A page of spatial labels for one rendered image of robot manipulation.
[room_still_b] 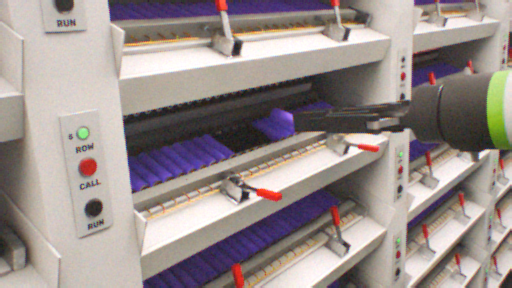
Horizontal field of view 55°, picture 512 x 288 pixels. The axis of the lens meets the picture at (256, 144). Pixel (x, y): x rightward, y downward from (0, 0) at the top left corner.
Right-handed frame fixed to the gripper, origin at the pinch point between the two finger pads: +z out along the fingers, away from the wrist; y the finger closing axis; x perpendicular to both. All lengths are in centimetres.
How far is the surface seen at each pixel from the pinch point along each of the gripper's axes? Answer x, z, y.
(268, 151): -3.7, 6.6, -5.0
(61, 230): -2.6, 1.6, -41.6
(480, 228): -55, 11, 97
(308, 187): -11.1, 3.9, 0.3
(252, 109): 2.0, 16.5, 3.5
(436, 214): -42, 14, 72
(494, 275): -84, 17, 124
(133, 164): -0.6, 13.0, -25.2
